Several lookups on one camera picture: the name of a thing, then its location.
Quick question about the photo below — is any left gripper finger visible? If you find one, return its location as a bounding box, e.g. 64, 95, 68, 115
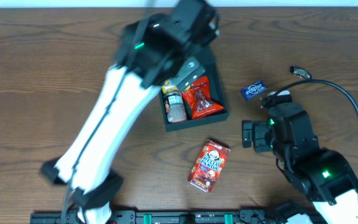
176, 67, 205, 91
175, 57, 201, 83

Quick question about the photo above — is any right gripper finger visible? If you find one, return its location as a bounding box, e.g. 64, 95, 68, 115
242, 132, 253, 148
242, 120, 253, 133

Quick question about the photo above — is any red candy bag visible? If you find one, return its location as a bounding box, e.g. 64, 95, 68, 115
181, 76, 224, 119

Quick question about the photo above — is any yellow snack cup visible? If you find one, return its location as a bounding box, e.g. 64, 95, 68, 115
162, 80, 178, 95

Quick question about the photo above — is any blue Eclipse mints box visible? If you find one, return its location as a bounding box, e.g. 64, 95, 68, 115
241, 80, 267, 101

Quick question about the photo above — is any Hello Panda biscuit box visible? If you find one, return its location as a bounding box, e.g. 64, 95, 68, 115
188, 139, 231, 194

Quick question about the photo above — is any small black candy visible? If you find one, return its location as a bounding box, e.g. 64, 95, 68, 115
290, 65, 313, 80

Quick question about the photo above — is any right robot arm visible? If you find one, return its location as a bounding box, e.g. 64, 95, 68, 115
242, 118, 358, 223

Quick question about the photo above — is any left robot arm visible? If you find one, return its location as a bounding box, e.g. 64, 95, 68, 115
41, 12, 219, 223

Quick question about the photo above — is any dark green open box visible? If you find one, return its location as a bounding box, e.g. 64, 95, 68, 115
159, 47, 229, 132

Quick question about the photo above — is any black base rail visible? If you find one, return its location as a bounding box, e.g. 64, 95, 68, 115
29, 200, 329, 224

